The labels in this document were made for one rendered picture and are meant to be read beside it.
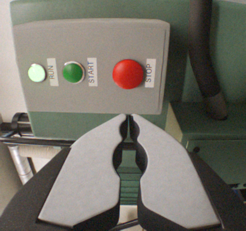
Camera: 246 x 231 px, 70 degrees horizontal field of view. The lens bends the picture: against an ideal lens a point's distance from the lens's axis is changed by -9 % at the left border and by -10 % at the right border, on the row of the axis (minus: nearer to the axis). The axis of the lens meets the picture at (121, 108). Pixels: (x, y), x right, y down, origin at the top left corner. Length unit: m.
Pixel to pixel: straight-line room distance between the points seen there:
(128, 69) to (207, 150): 0.13
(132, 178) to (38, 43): 0.34
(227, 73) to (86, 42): 0.20
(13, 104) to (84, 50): 1.99
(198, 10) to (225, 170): 0.19
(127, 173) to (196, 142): 0.24
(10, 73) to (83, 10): 1.80
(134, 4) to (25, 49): 0.13
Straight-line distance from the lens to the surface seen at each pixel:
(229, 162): 0.27
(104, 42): 0.19
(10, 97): 2.13
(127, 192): 0.46
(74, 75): 0.20
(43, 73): 0.21
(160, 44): 0.19
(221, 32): 0.28
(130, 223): 0.45
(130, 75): 0.19
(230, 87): 0.31
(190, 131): 0.22
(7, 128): 2.26
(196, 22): 0.22
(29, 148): 2.20
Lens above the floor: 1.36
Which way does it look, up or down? 1 degrees up
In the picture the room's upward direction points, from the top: 89 degrees counter-clockwise
